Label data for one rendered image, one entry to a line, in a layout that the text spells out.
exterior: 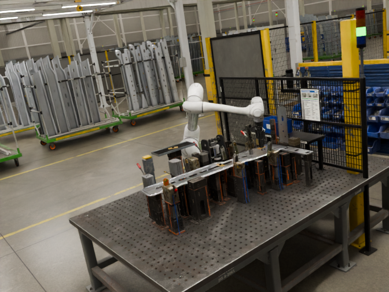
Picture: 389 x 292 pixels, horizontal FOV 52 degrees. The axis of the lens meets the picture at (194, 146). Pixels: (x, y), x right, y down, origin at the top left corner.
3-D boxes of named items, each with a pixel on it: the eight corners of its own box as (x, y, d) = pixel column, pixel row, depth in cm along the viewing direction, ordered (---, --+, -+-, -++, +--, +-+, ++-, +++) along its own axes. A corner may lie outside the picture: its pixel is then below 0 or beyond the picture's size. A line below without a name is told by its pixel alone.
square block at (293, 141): (297, 177, 360) (294, 139, 350) (290, 175, 366) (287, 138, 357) (303, 175, 364) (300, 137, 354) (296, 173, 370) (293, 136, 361)
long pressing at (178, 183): (151, 198, 286) (151, 196, 285) (138, 190, 304) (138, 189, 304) (288, 147, 355) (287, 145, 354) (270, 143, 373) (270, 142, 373)
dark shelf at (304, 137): (308, 144, 350) (308, 141, 349) (242, 132, 424) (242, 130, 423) (325, 138, 361) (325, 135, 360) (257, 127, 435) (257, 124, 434)
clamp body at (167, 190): (176, 237, 285) (168, 190, 276) (166, 230, 297) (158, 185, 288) (189, 232, 291) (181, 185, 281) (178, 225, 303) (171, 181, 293)
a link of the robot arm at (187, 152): (188, 164, 406) (174, 153, 392) (190, 149, 416) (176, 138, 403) (200, 160, 397) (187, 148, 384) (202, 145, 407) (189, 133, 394)
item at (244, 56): (285, 169, 582) (272, 28, 529) (279, 172, 574) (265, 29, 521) (224, 156, 686) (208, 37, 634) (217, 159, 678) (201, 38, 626)
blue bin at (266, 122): (279, 135, 379) (278, 122, 376) (260, 131, 406) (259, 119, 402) (293, 131, 386) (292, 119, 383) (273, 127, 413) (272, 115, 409)
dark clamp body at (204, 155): (208, 198, 345) (201, 156, 335) (199, 194, 356) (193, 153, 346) (217, 194, 351) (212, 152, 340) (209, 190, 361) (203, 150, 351)
